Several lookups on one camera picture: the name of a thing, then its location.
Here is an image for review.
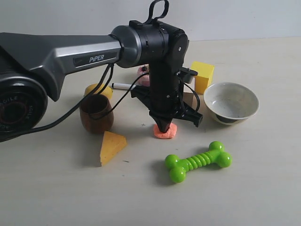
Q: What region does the yellow cube block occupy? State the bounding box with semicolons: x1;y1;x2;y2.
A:
191;61;214;94

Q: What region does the black white marker pen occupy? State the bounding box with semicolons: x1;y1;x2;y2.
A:
111;83;136;90

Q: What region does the orange squishy lump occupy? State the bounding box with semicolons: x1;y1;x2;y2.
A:
153;123;177;139

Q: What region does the green toy bone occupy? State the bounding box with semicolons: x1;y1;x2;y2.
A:
165;141;232;183

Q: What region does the brown wooden cup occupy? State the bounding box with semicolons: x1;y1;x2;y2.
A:
79;94;114;134

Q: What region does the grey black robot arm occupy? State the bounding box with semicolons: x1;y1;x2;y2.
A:
0;20;203;141

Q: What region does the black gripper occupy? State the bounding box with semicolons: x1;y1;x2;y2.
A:
131;84;203;134

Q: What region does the plain wooden cube block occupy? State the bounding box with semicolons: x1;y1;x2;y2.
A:
183;92;194;107

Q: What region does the white ceramic bowl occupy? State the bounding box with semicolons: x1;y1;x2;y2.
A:
203;82;260;126

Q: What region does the pink toy cake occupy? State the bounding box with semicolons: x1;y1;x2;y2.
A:
137;65;150;87

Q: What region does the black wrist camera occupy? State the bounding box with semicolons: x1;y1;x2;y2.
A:
179;67;198;84

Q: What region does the yellow cheese wedge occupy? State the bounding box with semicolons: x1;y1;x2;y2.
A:
100;131;127;166

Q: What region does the yellow lemon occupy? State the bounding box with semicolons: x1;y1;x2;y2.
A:
84;83;113;100

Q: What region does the black cable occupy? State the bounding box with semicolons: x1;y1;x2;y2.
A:
0;0;200;138

